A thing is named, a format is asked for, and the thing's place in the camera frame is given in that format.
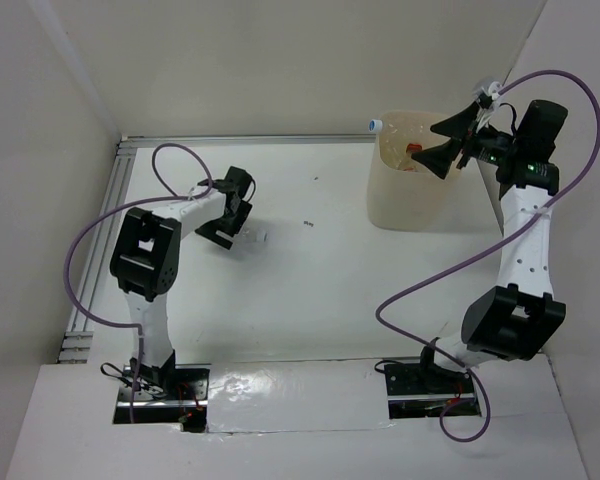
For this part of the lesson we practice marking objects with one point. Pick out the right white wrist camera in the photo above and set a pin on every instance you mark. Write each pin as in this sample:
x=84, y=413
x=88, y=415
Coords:
x=487, y=96

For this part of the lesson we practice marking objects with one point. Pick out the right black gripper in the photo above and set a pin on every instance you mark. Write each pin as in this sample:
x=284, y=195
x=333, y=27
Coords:
x=457, y=127

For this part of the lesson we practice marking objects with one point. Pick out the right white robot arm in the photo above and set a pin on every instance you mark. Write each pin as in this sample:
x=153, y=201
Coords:
x=514, y=319

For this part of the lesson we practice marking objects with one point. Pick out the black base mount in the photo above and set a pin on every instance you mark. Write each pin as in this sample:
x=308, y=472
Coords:
x=184, y=403
x=413, y=394

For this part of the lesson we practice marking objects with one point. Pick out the red cap labelled bottle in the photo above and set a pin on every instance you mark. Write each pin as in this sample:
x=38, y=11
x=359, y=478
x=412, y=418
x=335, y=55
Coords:
x=413, y=148

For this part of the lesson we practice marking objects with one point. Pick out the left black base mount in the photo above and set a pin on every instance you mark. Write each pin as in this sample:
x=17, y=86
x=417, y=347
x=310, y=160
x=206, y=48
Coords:
x=184, y=403

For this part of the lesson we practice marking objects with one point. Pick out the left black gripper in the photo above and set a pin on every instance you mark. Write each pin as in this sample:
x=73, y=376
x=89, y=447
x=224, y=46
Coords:
x=209, y=233

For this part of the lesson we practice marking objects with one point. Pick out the clear bottle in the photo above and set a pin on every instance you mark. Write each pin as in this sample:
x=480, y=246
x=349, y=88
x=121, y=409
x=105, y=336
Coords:
x=394, y=131
x=251, y=239

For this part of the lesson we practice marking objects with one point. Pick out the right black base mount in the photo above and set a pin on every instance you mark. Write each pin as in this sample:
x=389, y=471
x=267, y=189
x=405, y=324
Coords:
x=413, y=394

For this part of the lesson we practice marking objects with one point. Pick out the beige plastic bin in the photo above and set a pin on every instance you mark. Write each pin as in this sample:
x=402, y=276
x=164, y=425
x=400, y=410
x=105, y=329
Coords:
x=417, y=202

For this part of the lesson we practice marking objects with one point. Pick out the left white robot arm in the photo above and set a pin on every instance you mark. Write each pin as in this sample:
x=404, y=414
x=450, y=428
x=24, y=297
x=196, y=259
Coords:
x=146, y=257

